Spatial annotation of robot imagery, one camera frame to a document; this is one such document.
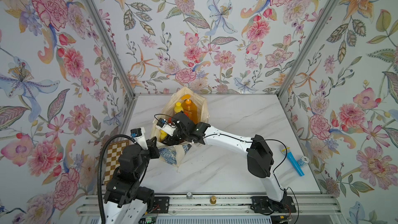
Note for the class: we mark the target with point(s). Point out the wooden chess board box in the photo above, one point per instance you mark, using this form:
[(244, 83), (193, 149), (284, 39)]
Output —
[(114, 151)]

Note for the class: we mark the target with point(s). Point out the brass rail knob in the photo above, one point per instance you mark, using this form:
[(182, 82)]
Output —
[(213, 200)]

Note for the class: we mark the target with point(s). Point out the orange bottle yellow cap front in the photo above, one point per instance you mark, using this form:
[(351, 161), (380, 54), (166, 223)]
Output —
[(178, 108)]

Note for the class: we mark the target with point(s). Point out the orange bottle yellow cap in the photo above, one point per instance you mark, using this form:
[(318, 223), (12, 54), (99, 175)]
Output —
[(178, 108), (163, 136)]

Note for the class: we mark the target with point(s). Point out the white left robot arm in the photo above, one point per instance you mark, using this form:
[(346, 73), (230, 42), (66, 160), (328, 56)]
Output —
[(125, 200)]

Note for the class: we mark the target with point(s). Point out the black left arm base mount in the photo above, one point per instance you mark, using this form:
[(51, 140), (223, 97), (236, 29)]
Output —
[(154, 204)]

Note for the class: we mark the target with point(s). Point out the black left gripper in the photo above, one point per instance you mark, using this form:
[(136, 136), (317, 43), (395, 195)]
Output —
[(155, 151)]

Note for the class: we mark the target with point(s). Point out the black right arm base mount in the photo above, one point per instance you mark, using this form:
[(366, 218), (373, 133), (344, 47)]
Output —
[(266, 206)]

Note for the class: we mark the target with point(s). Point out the large orange pump soap bottle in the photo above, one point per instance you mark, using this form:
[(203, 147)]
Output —
[(189, 108)]

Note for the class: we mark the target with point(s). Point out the cream canvas shopping bag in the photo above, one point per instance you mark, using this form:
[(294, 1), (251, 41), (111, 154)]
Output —
[(174, 154)]

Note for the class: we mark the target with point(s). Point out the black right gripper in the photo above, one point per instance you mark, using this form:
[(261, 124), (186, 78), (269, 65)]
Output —
[(170, 141)]

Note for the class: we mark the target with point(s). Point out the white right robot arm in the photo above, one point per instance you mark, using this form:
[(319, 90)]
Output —
[(260, 162)]

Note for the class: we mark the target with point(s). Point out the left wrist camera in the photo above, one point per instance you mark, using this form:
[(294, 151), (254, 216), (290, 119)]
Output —
[(138, 135)]

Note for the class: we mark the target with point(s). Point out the aluminium front rail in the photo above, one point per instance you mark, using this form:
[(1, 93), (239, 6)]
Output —
[(229, 209)]

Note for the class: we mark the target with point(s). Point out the small patterned tape roll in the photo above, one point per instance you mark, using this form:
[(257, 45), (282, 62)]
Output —
[(304, 161)]

